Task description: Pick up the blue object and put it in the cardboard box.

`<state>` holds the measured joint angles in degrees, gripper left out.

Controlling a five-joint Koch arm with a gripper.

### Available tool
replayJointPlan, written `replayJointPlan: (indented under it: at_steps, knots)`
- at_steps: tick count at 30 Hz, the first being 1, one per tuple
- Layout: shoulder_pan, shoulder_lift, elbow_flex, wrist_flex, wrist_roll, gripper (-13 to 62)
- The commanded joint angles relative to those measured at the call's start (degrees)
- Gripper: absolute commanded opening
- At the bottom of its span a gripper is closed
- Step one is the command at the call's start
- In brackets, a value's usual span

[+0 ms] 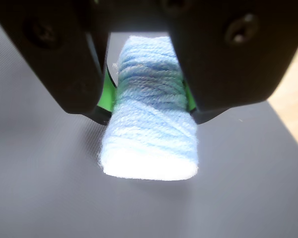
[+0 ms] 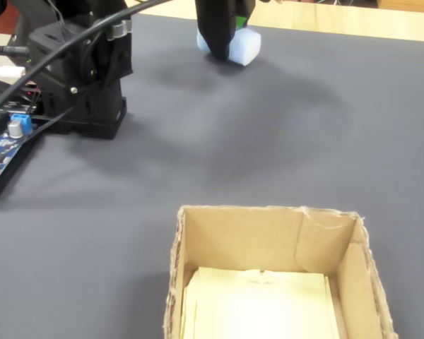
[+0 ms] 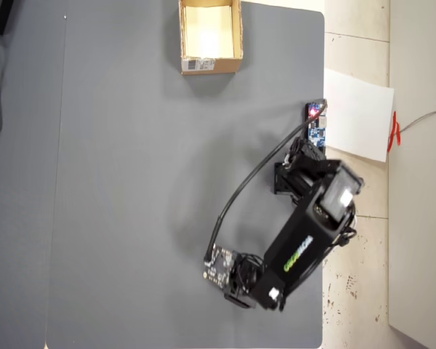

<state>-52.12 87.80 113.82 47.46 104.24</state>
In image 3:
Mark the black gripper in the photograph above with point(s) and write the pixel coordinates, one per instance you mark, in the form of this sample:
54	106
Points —
245	272

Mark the white paper sheet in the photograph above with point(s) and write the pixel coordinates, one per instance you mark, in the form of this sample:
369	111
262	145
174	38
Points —
356	116

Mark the narrow grey desk mat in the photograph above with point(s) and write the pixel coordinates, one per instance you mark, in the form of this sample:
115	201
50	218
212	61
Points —
22	218

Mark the wide grey desk mat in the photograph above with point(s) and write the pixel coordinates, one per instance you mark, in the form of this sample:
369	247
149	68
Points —
149	181

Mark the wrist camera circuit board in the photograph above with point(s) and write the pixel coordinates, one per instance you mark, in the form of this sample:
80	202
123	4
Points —
219	267

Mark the barcode shipping label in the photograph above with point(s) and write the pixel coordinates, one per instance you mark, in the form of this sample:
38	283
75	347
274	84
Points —
200	65

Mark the blue circuit board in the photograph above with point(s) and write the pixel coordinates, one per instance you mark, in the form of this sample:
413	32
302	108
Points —
315	125

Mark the open cardboard box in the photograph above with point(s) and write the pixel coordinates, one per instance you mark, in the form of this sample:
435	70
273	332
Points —
226	65

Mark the black object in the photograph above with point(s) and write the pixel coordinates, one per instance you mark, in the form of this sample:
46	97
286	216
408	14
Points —
0	14

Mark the white cabinet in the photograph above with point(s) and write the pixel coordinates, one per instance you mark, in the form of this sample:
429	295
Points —
421	218

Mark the black WOWROBO robot arm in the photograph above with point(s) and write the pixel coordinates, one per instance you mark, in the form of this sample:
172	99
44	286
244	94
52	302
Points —
298	247

